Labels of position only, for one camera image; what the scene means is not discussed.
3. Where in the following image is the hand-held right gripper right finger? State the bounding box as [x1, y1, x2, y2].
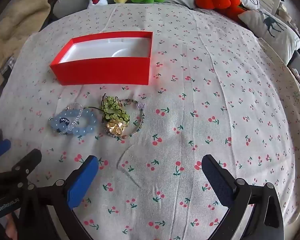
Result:
[201, 154, 285, 240]

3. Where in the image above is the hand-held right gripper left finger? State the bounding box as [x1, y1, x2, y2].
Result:
[17, 155, 99, 240]

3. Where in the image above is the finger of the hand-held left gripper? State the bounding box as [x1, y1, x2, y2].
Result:
[0, 149, 42, 189]
[0, 129, 12, 165]

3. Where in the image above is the blue bead bracelet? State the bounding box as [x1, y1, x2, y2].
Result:
[49, 107, 99, 136]

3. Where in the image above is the large gold ornament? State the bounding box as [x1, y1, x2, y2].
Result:
[105, 121, 127, 137]

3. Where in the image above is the clear crystal bead bracelet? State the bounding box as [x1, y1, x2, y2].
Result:
[48, 103, 83, 133]

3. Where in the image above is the green bead bracelet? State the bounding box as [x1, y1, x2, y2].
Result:
[89, 94, 130, 125]

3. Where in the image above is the thin beaded bracelet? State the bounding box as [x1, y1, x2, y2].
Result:
[105, 99, 146, 138]

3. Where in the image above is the red cardboard box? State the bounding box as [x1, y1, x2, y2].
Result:
[49, 31, 154, 86]

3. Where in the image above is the cherry print bed sheet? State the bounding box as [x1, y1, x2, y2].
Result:
[0, 1, 300, 240]

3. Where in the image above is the beige blanket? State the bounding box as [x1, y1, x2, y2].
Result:
[0, 0, 67, 85]

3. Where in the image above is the white deer print pillow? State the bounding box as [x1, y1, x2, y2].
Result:
[237, 9, 300, 65]

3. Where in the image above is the orange pumpkin plush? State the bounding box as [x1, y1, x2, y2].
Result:
[194, 0, 248, 22]

